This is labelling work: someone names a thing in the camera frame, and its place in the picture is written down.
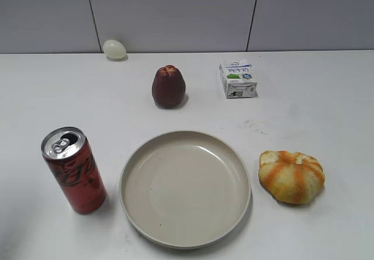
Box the orange striped bread bun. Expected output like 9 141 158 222
258 150 325 204

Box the dark red wax apple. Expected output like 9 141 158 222
152 65 186 109

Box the small white milk carton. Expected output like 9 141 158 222
219 59 257 99

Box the red cola can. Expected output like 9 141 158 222
41 127 106 214

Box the beige round plate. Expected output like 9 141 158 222
119 130 251 249

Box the pale white egg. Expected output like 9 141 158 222
103 39 127 60

